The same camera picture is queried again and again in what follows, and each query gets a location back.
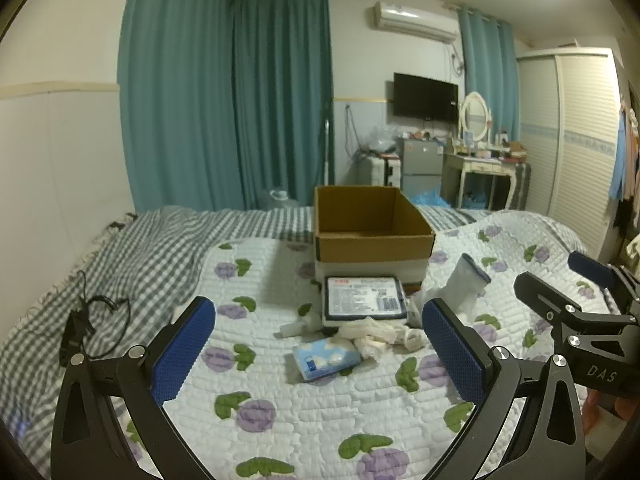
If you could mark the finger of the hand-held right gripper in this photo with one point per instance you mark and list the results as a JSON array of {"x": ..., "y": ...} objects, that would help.
[
  {"x": 542, "y": 300},
  {"x": 590, "y": 267}
]

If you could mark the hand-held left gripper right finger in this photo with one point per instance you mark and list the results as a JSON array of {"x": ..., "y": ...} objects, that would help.
[{"x": 452, "y": 355}]

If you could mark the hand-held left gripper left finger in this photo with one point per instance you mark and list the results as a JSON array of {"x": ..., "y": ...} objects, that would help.
[{"x": 184, "y": 352}]

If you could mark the white sock with grey cuff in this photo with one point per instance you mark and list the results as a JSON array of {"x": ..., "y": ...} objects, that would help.
[{"x": 464, "y": 280}]

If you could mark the black package with label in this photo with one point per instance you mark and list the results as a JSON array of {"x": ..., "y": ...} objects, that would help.
[{"x": 364, "y": 299}]

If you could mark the small white sock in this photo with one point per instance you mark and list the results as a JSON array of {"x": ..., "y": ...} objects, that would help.
[{"x": 300, "y": 325}]

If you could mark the blue tissue packet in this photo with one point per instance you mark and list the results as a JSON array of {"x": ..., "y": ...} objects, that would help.
[{"x": 326, "y": 359}]

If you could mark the brown cardboard box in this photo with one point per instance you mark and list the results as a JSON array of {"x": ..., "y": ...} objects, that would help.
[{"x": 372, "y": 245}]

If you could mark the hanging clothes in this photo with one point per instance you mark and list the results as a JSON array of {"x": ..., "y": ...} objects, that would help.
[{"x": 627, "y": 150}]

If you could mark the white wardrobe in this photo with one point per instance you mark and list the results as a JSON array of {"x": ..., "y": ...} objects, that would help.
[{"x": 570, "y": 135}]

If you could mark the white floral quilt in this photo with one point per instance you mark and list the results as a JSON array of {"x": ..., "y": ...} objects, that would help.
[{"x": 320, "y": 410}]

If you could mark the white dressing table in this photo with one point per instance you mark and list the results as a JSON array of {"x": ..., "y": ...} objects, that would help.
[{"x": 475, "y": 167}]

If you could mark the blue plastic bag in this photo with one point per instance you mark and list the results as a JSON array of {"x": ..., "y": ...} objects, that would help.
[{"x": 432, "y": 196}]

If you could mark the grey mini fridge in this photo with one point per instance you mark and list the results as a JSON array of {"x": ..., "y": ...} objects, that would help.
[{"x": 421, "y": 167}]

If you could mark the clear water jug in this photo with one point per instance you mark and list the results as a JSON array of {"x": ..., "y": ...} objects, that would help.
[{"x": 281, "y": 199}]

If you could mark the white oval mirror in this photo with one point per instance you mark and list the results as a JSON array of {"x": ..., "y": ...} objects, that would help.
[{"x": 474, "y": 115}]

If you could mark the white suitcase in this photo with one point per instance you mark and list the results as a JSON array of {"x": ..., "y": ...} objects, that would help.
[{"x": 384, "y": 170}]

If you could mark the narrow teal curtain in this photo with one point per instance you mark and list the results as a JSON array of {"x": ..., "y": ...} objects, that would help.
[{"x": 490, "y": 75}]

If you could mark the clear plastic bag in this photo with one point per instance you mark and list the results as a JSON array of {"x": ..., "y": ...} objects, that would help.
[{"x": 382, "y": 139}]

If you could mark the white standing pole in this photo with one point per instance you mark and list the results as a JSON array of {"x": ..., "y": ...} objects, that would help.
[{"x": 327, "y": 150}]

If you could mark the wide teal curtain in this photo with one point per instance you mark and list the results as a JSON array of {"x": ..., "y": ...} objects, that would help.
[{"x": 175, "y": 85}]

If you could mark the teal corner curtain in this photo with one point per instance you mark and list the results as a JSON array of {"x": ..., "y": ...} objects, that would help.
[{"x": 282, "y": 95}]

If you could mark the white air conditioner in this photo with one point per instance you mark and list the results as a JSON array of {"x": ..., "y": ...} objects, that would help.
[{"x": 414, "y": 21}]

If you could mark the black wall television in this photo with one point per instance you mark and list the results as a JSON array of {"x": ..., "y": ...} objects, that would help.
[{"x": 425, "y": 96}]

